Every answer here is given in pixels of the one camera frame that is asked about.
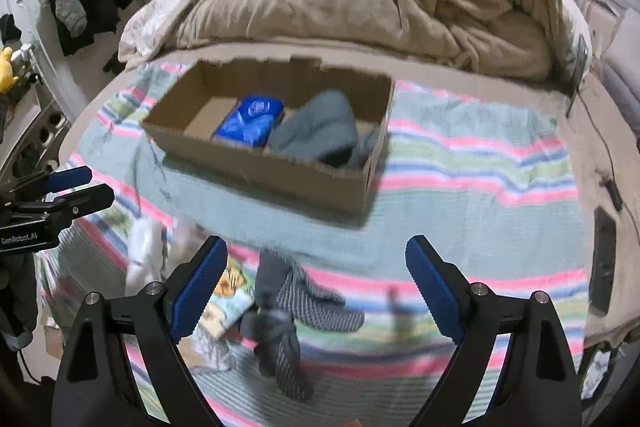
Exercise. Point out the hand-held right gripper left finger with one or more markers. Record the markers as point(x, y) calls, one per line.
point(200, 289)

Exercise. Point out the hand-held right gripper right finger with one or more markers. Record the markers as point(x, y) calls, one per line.
point(432, 289)

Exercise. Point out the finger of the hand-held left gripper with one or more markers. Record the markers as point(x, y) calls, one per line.
point(70, 177)
point(87, 199)

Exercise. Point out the grey striped sock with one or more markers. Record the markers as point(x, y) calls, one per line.
point(295, 307)

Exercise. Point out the cardboard box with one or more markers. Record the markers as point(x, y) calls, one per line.
point(280, 172)

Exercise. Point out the colourful cartoon packet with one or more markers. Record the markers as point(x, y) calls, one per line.
point(231, 302)

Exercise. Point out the white socks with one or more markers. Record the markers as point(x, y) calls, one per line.
point(145, 252)

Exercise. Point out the striped pastel blanket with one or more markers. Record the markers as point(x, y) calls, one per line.
point(475, 187)

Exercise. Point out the yellow plush toy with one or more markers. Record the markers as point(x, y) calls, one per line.
point(6, 69)

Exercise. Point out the grey hanging sock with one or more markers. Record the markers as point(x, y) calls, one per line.
point(70, 9)

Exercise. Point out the black phone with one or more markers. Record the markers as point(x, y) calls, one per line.
point(604, 259)

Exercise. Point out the blue plastic packet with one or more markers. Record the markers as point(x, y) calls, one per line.
point(250, 122)

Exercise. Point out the white floral duvet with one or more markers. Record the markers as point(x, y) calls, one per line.
point(155, 17)

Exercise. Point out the grey knitted cloth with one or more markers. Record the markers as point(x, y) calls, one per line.
point(320, 129)

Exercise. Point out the dark tablet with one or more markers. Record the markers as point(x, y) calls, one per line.
point(579, 72)

